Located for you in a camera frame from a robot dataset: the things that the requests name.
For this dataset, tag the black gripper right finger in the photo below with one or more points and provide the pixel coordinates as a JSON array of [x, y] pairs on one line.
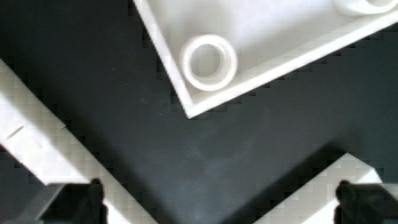
[[368, 203]]

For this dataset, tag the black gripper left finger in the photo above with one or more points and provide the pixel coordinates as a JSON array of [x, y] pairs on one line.
[[77, 207]]

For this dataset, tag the white square table top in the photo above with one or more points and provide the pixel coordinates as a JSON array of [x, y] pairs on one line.
[[283, 32]]

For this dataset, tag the white U-shaped obstacle fence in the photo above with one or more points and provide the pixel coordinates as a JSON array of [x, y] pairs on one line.
[[50, 152]]

